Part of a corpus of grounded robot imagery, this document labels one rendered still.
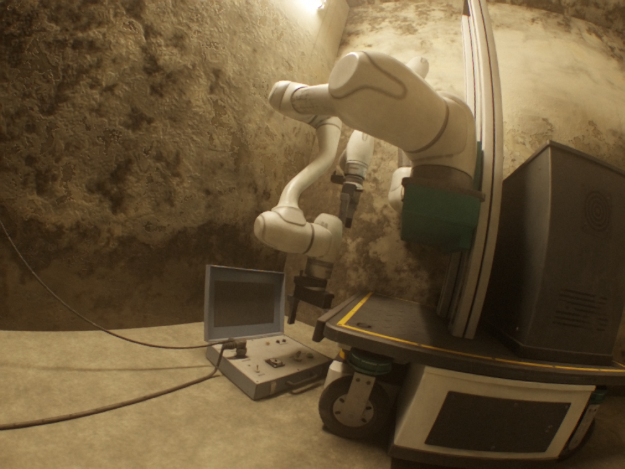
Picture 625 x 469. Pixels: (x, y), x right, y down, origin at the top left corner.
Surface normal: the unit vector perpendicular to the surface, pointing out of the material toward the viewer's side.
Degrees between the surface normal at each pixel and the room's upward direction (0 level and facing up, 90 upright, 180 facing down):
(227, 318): 75
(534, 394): 90
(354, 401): 90
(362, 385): 90
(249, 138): 90
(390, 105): 130
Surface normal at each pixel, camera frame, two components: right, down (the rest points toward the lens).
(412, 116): 0.18, 0.70
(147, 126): 0.85, 0.18
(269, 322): 0.79, -0.11
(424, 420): -0.32, -0.11
